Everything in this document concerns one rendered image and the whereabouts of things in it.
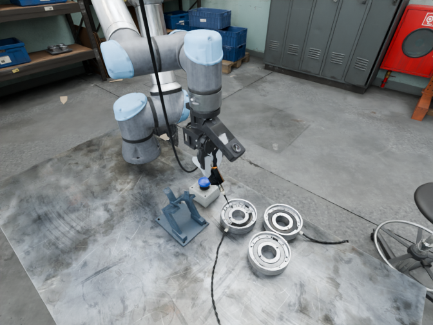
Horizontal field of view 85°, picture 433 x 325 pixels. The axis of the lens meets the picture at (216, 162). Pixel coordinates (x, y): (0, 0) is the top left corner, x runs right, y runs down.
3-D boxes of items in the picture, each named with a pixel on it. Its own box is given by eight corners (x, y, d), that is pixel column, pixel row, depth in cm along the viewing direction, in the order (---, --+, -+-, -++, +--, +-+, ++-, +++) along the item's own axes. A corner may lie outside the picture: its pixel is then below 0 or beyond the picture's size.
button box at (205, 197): (220, 195, 78) (220, 184, 75) (205, 207, 74) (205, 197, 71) (202, 184, 82) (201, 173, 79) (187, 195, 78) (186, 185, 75)
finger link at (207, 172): (196, 169, 70) (197, 143, 65) (211, 178, 67) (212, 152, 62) (189, 174, 68) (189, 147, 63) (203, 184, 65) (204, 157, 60)
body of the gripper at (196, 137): (203, 134, 68) (202, 94, 60) (225, 146, 64) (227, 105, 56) (183, 146, 64) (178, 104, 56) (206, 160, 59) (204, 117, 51)
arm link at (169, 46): (146, 30, 55) (160, 41, 47) (191, 26, 59) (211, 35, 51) (152, 65, 60) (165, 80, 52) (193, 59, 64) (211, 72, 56)
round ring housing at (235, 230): (234, 202, 76) (234, 193, 73) (262, 219, 71) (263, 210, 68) (212, 222, 70) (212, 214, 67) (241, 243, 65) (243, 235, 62)
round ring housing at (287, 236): (256, 231, 68) (258, 222, 65) (271, 207, 74) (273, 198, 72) (291, 250, 63) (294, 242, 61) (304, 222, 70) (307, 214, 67)
